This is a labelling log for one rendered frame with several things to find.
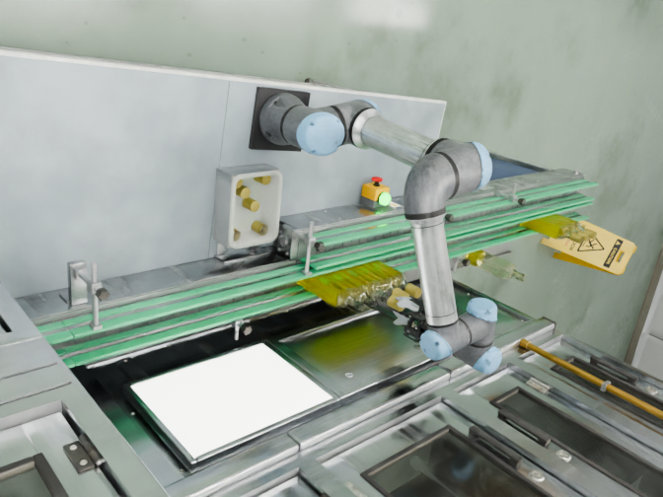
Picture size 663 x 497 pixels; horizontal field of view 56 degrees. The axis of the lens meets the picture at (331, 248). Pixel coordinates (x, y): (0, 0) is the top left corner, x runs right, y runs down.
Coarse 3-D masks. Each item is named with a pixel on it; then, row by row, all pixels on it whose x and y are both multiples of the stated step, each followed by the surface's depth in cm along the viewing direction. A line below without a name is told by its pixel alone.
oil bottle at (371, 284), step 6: (342, 270) 198; (348, 270) 198; (354, 270) 199; (354, 276) 195; (360, 276) 195; (366, 276) 196; (360, 282) 193; (366, 282) 192; (372, 282) 192; (378, 282) 193; (366, 288) 191; (372, 288) 191; (372, 294) 191
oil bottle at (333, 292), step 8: (304, 280) 195; (312, 280) 192; (320, 280) 189; (328, 280) 190; (336, 280) 190; (312, 288) 192; (320, 288) 189; (328, 288) 187; (336, 288) 185; (344, 288) 186; (320, 296) 190; (328, 296) 187; (336, 296) 184; (344, 296) 183; (352, 296) 186; (336, 304) 185; (344, 304) 184
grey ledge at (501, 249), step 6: (498, 246) 274; (504, 246) 278; (492, 252) 273; (498, 252) 276; (504, 252) 278; (510, 252) 280; (450, 258) 252; (450, 264) 254; (462, 264) 260; (408, 270) 236; (414, 270) 239; (408, 276) 238; (414, 276) 240
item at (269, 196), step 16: (240, 176) 174; (256, 176) 178; (272, 176) 186; (256, 192) 189; (272, 192) 187; (240, 208) 187; (272, 208) 189; (240, 224) 189; (272, 224) 190; (240, 240) 186; (256, 240) 188; (272, 240) 190
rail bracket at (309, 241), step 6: (312, 222) 182; (312, 228) 183; (294, 234) 188; (300, 234) 187; (312, 234) 184; (306, 240) 184; (312, 240) 184; (312, 246) 184; (318, 246) 181; (324, 246) 182; (306, 258) 187; (306, 264) 187; (306, 270) 188
